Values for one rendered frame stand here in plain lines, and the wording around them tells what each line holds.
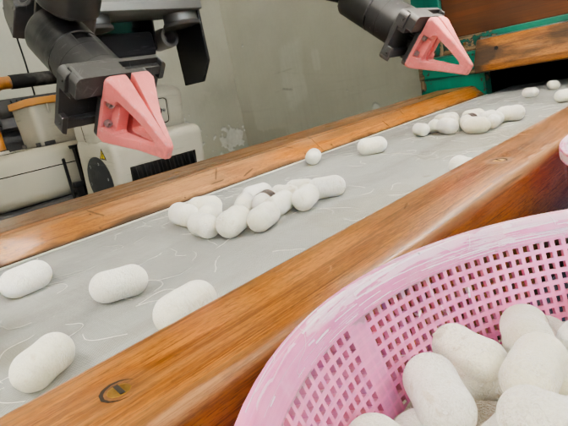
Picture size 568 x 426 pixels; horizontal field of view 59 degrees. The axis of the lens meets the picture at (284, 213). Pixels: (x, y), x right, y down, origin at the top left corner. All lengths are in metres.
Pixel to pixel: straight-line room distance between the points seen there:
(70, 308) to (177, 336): 0.15
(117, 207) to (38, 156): 0.76
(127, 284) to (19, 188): 0.98
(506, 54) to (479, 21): 0.13
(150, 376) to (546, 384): 0.13
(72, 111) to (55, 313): 0.23
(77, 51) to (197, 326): 0.37
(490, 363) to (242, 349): 0.09
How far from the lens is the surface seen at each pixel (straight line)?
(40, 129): 1.36
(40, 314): 0.34
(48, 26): 0.56
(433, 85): 1.30
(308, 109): 2.78
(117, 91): 0.47
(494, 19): 1.25
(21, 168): 1.28
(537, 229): 0.24
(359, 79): 2.56
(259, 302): 0.20
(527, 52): 1.15
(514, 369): 0.19
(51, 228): 0.52
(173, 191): 0.58
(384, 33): 0.72
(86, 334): 0.29
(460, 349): 0.20
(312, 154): 0.64
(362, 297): 0.19
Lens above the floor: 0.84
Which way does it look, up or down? 14 degrees down
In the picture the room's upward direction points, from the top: 11 degrees counter-clockwise
